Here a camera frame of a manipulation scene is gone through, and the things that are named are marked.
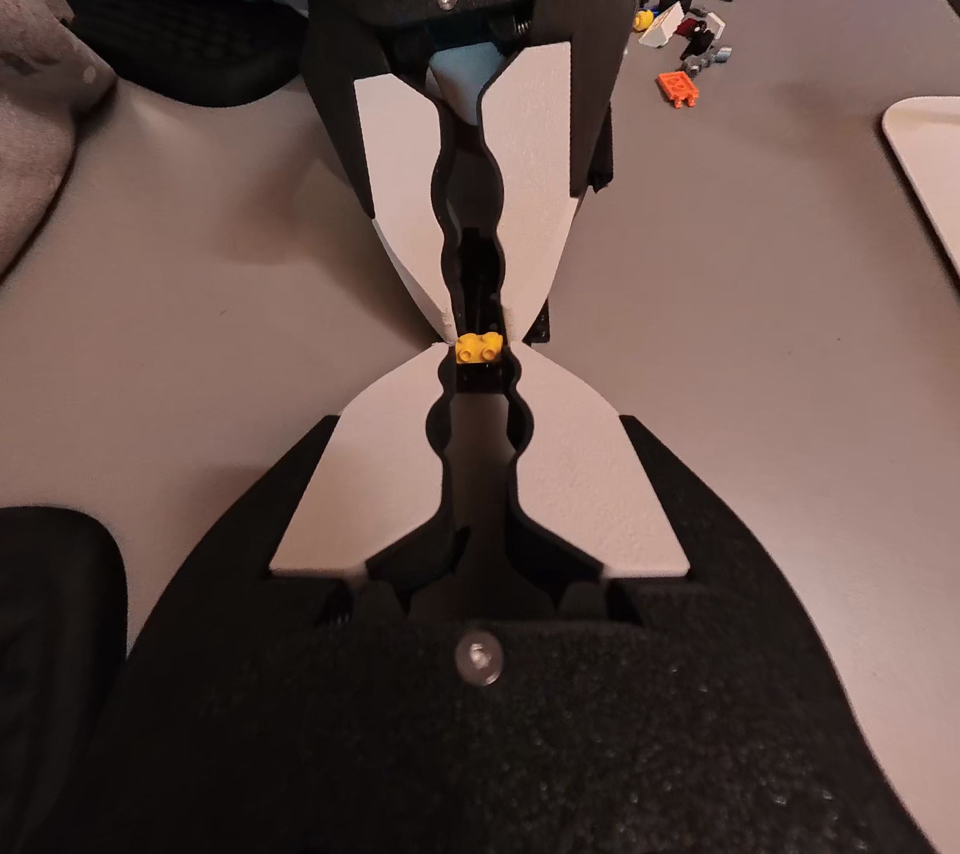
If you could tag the black round cushion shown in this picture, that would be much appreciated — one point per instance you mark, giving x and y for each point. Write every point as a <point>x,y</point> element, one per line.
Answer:
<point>195,37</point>

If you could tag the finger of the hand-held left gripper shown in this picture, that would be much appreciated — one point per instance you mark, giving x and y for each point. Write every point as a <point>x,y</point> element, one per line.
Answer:
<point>540,164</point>
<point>398,179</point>

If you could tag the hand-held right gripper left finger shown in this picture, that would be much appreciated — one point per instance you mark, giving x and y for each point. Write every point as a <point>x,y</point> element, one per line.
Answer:
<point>360,494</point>

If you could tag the black lego chassis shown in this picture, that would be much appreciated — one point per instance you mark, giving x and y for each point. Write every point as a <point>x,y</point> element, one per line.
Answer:
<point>480,376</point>

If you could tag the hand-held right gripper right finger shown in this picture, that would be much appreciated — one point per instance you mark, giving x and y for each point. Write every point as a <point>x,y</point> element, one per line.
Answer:
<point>600,494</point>

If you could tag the pile of lego pieces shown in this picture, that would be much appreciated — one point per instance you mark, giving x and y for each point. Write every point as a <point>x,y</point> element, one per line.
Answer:
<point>677,89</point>

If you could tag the white book stand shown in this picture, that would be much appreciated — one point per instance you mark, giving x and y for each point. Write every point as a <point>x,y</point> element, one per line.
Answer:
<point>930,172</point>

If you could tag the small yellow lego piece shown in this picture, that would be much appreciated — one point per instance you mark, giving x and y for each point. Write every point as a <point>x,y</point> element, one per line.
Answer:
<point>480,344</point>

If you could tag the person's grey sweatshirt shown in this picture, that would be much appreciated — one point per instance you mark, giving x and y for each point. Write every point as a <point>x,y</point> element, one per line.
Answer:
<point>38,89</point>

